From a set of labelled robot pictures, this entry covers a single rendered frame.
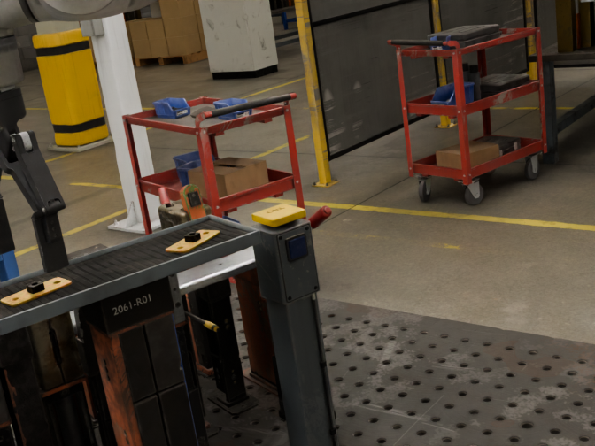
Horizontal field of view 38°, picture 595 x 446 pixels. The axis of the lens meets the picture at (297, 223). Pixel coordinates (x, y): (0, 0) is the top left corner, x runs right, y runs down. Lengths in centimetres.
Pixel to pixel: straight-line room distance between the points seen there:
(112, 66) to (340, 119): 161
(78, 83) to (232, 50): 365
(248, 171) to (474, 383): 219
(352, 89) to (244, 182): 258
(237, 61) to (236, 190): 812
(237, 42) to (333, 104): 583
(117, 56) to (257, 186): 190
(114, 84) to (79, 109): 317
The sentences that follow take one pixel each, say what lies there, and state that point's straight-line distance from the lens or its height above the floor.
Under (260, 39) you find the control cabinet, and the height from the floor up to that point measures 47.
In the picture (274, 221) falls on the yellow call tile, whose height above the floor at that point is 116.
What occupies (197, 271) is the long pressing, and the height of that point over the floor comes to 100.
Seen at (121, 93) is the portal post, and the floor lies 85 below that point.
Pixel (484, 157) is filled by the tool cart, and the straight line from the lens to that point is 514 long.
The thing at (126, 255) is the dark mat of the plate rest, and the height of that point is 116.
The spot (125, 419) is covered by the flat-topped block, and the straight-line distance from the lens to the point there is 123.
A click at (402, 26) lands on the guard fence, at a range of 670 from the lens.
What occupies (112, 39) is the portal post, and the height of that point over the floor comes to 117.
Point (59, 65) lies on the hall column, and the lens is 852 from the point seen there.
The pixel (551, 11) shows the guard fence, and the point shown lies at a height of 66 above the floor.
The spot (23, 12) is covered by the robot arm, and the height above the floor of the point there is 150.
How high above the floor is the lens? 152
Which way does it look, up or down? 17 degrees down
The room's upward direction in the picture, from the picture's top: 8 degrees counter-clockwise
